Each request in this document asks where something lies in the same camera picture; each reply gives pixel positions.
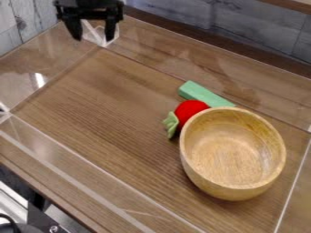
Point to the clear acrylic enclosure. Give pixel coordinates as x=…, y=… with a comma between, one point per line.
x=82, y=135

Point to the red plush fruit green leaves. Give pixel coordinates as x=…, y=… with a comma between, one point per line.
x=181, y=115

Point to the black metal bracket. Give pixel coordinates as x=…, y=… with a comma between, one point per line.
x=42, y=221

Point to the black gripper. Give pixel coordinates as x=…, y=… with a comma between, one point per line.
x=74, y=10

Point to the wooden bowl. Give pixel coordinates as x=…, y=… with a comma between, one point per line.
x=233, y=153

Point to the green rectangular block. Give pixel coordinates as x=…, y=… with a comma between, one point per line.
x=194, y=91

